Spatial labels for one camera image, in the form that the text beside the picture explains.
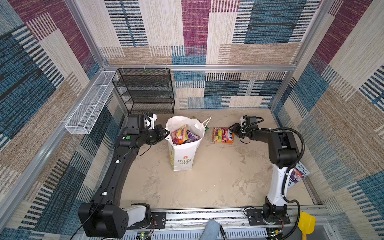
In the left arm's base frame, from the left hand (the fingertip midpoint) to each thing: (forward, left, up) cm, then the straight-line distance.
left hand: (170, 130), depth 75 cm
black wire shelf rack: (+45, +23, -11) cm, 52 cm away
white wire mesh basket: (+3, +40, +6) cm, 40 cm away
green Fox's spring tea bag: (+20, -21, -25) cm, 39 cm away
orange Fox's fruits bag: (+13, -31, -24) cm, 42 cm away
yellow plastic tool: (-37, -64, -26) cm, 79 cm away
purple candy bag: (+3, -11, -10) cm, 15 cm away
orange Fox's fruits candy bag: (+1, -4, -7) cm, 8 cm away
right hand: (+18, -38, -25) cm, 49 cm away
